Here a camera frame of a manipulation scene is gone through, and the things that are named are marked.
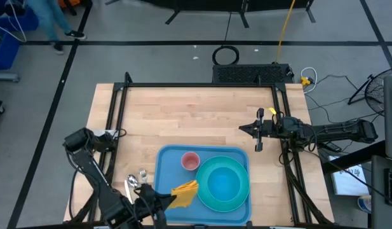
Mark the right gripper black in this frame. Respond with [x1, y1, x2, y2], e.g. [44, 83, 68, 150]
[239, 107, 299, 153]

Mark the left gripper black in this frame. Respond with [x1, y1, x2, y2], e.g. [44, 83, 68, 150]
[132, 183, 178, 229]

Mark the yellow cloth napkin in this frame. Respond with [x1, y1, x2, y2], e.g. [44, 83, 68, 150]
[168, 179, 199, 210]

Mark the spoon with orange handle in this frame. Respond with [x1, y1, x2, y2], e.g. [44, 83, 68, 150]
[126, 174, 141, 191]

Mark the pink plastic cup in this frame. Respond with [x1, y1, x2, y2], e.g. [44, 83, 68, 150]
[180, 151, 201, 172]

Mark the teal plastic plate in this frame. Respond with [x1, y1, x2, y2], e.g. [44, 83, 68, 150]
[195, 155, 250, 213]

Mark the blue plastic bowl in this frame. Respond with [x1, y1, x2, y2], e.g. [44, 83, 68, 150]
[206, 165, 243, 202]

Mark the blue plastic tray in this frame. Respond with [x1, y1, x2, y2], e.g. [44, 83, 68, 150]
[153, 144, 252, 226]

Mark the black perforated computer case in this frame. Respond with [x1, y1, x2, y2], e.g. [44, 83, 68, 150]
[212, 63, 294, 84]

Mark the black power adapter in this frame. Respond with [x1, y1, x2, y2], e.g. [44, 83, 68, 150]
[321, 141, 343, 153]

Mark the white printed paper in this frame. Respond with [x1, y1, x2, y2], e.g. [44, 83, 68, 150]
[328, 155, 371, 197]

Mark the black backdrop panel on stands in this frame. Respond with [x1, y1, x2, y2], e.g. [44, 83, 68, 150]
[105, 0, 316, 29]

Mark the black floor fan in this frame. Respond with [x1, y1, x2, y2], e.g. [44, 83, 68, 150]
[347, 66, 392, 117]

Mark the black side desk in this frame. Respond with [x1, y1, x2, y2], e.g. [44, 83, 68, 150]
[321, 139, 392, 229]

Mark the white blue round container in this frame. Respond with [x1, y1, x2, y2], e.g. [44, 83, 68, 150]
[357, 194, 372, 214]

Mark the blue storage bin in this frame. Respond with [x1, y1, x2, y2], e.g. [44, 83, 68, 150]
[0, 6, 39, 32]
[0, 30, 21, 71]

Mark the person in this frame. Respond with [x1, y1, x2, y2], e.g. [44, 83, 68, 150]
[25, 0, 87, 56]

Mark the orange bag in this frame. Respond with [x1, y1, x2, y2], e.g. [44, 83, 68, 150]
[57, 0, 81, 9]

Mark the black aluminium rig frame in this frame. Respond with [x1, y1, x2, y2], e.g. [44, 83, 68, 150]
[67, 71, 335, 226]

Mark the white looped cable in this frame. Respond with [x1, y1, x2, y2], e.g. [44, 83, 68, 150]
[300, 66, 318, 94]

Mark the black coiled cable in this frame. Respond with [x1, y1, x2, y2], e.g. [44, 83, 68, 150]
[212, 11, 241, 66]

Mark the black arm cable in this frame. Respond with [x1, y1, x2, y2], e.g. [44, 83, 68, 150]
[68, 167, 81, 221]

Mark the yellow power cable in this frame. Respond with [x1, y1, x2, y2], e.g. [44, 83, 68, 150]
[274, 0, 297, 64]

